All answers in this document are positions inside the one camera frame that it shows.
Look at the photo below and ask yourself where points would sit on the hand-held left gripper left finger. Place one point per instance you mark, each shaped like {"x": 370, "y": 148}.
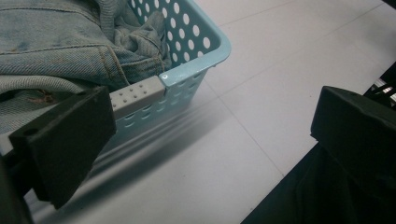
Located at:
{"x": 68, "y": 143}

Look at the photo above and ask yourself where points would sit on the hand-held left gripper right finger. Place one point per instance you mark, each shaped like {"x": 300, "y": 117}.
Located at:
{"x": 358, "y": 137}

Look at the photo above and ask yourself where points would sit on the faded blue denim garment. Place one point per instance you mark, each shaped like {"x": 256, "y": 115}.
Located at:
{"x": 46, "y": 46}

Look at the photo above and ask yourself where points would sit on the light blue plastic basket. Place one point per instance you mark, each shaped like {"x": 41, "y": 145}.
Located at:
{"x": 193, "y": 67}

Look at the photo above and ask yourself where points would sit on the white table cover board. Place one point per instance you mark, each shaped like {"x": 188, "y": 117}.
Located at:
{"x": 280, "y": 93}

